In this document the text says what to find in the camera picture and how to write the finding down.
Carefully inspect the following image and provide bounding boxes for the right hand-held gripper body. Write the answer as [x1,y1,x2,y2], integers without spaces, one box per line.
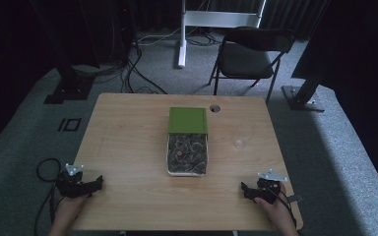
[255,168,289,205]

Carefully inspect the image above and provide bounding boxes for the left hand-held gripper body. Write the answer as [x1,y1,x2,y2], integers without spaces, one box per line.
[56,162,88,200]

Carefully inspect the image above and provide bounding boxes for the person's left hand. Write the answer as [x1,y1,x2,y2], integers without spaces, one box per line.
[52,194,92,230]

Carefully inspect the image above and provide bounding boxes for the person's right hand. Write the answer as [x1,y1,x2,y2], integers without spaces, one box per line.
[254,184,298,231]

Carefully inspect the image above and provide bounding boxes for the clear glass cup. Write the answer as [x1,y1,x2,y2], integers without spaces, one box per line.
[231,122,256,150]

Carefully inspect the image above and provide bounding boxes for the white drawer with patterned lining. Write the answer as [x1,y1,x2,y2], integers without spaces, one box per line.
[165,132,210,178]

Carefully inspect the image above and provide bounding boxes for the green box sleeve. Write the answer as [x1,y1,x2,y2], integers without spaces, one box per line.
[167,106,209,136]

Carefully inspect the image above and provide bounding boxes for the black stand with grey base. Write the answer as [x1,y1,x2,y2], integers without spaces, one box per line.
[281,0,334,113]

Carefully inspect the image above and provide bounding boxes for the black stand with flat base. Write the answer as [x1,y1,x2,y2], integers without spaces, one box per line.
[29,0,95,105]

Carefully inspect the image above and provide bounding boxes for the black folding chair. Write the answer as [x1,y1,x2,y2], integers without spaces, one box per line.
[208,26,297,104]

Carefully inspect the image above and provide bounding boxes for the black equipment tower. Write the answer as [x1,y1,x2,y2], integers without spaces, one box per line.
[106,0,139,65]

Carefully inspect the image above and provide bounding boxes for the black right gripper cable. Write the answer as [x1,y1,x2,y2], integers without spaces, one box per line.
[273,187,298,229]

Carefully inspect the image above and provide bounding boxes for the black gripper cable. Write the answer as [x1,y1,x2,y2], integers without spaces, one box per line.
[273,187,298,229]
[33,157,63,236]

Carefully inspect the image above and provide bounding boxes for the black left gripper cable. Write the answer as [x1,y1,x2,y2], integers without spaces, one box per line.
[33,157,63,236]

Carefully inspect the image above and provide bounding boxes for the black floor cables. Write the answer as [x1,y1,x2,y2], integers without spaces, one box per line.
[73,45,169,96]

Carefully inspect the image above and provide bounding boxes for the white floor cable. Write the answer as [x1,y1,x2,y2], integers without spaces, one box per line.
[136,27,183,47]

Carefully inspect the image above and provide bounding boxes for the white metal stand frame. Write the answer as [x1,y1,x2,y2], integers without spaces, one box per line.
[176,0,268,70]

